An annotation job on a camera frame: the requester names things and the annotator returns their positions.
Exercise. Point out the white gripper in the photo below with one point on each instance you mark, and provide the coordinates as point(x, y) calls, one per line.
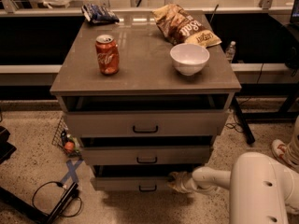
point(187, 182)

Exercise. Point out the grey bottom drawer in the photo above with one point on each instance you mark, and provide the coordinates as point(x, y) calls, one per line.
point(142, 178)

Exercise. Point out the grey drawer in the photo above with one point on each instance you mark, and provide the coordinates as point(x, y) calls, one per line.
point(142, 178)
point(146, 150)
point(146, 123)

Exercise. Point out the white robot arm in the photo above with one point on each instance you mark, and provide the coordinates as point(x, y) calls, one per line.
point(262, 190)

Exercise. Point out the grey middle drawer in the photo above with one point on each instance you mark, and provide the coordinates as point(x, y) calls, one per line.
point(146, 150)

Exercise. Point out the grey top drawer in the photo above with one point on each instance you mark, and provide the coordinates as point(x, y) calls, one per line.
point(146, 123)

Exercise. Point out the grey drawer cabinet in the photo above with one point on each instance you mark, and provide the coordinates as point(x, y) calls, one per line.
point(146, 80)

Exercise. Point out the black table leg right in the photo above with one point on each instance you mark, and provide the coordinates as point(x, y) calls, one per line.
point(246, 129)

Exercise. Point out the white orange sneaker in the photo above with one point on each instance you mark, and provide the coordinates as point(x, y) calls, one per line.
point(279, 150)

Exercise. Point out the beige trouser leg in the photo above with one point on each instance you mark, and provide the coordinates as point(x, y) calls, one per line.
point(292, 152)

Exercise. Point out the white bowl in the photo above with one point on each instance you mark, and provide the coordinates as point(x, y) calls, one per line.
point(189, 59)

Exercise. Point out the clear plastic water bottle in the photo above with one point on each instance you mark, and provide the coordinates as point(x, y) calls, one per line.
point(230, 52)

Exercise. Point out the red soda can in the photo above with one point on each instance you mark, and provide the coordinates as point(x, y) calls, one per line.
point(107, 54)

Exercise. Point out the brown chip bag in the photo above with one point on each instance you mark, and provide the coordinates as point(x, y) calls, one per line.
point(178, 26)

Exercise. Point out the black stand leg left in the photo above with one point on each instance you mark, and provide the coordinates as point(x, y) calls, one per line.
point(35, 214)

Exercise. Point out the black object left edge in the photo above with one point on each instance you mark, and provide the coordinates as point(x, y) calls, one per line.
point(6, 149)

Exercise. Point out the blue snack bag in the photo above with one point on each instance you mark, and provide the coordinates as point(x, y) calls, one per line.
point(95, 14)

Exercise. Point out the wire basket with items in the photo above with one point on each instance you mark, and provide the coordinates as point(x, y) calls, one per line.
point(65, 141)

